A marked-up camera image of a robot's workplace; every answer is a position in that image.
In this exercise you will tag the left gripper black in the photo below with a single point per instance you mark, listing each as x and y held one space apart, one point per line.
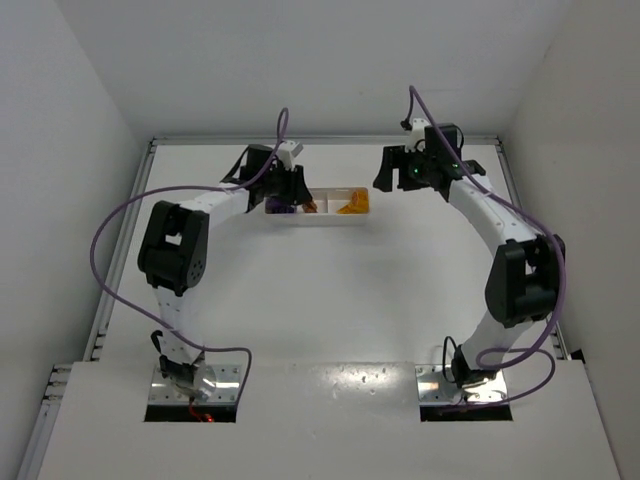
291 185

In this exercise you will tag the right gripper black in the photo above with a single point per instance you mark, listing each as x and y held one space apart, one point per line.
396 167

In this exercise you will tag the brown lego brick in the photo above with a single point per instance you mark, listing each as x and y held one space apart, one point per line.
310 207

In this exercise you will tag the purple oval flower lego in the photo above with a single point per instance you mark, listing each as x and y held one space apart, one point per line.
276 206

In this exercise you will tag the yellow oval orange-pattern lego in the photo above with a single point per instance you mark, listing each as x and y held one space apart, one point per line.
360 200

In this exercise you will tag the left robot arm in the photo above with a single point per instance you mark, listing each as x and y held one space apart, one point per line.
173 254

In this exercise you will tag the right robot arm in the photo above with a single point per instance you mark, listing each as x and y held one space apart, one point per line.
494 219

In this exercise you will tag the white three-compartment tray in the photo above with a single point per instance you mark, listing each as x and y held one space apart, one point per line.
328 201

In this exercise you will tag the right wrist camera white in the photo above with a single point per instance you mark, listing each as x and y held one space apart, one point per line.
415 130

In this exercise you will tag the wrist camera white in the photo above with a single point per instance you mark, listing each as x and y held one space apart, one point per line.
415 130
287 151

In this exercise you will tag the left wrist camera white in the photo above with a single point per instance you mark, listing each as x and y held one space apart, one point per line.
287 151

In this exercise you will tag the back aluminium frame rail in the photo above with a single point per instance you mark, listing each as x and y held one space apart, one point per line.
470 140

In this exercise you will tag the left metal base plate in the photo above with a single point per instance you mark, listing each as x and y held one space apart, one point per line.
213 385

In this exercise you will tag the metal base plate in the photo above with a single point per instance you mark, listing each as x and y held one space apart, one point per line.
436 388
213 385

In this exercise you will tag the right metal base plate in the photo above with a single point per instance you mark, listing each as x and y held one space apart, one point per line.
436 388

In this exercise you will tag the left aluminium frame rail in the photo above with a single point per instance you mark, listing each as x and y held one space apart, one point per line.
48 293

